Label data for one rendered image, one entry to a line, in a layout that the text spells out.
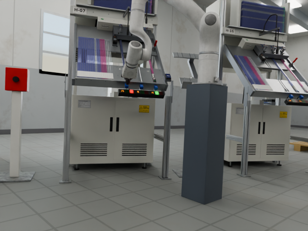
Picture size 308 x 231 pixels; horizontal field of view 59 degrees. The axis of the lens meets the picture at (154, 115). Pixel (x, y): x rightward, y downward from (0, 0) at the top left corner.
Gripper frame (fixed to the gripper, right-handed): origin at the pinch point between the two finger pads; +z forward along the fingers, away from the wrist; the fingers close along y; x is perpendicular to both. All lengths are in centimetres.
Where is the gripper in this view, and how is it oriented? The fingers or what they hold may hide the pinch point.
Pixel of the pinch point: (127, 81)
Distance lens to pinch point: 196.7
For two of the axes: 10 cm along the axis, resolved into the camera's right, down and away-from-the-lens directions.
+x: -1.6, -7.5, 6.4
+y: 9.6, 0.3, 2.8
